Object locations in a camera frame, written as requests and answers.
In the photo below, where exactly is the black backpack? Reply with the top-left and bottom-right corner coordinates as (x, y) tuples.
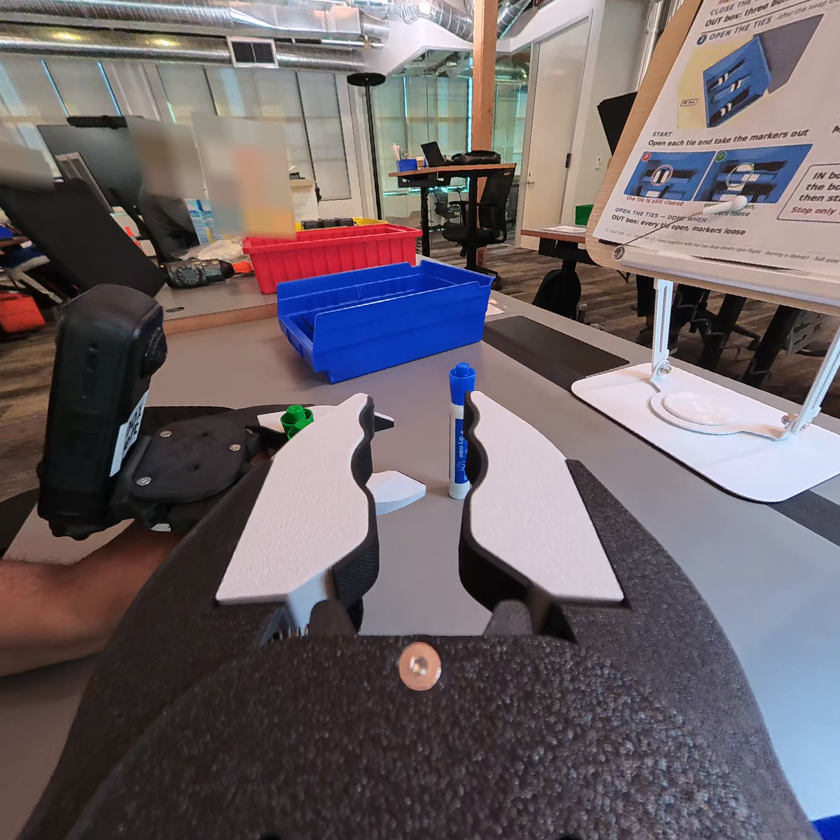
(531, 267), (583, 320)

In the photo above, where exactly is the person's left forearm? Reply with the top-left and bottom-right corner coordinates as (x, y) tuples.
(0, 524), (186, 678)

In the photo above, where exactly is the instruction sheet board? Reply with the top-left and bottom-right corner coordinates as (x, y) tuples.
(584, 0), (840, 301)

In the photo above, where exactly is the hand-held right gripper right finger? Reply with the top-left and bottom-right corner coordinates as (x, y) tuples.
(457, 390), (626, 614)

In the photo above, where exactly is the wooden pillar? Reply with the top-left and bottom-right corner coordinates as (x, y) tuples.
(470, 0), (501, 153)

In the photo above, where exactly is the black background office chair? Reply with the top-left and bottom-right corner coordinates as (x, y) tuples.
(441, 168), (517, 265)

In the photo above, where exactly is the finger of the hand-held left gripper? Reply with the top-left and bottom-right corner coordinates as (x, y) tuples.
(366, 469), (428, 517)
(255, 403), (396, 435)

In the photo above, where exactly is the red plastic bin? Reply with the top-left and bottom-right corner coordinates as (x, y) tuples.
(242, 222), (424, 295)

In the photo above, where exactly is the wooden background desk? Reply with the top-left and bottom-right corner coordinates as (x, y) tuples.
(520, 223), (595, 290)

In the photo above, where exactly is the blue dry erase marker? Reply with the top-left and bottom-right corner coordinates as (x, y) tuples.
(448, 361), (478, 501)

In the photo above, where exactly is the black floor lamp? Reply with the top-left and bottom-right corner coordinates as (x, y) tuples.
(346, 71), (389, 222)

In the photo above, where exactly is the wooden standing desk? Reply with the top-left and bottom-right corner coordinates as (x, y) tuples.
(388, 162), (518, 258)

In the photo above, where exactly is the blue plastic bin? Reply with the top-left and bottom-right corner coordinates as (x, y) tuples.
(276, 259), (495, 385)

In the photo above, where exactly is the white metal stand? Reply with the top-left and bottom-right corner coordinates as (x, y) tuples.
(570, 274), (840, 504)

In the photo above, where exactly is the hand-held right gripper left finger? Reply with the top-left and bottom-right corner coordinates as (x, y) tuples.
(214, 392), (381, 629)

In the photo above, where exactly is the black flat panel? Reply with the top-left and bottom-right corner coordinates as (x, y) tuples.
(0, 178), (168, 298)

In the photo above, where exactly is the orange bag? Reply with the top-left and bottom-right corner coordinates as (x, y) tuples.
(0, 291), (47, 337)

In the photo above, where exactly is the yellow plastic bin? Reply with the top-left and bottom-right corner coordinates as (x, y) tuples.
(294, 216), (389, 232)

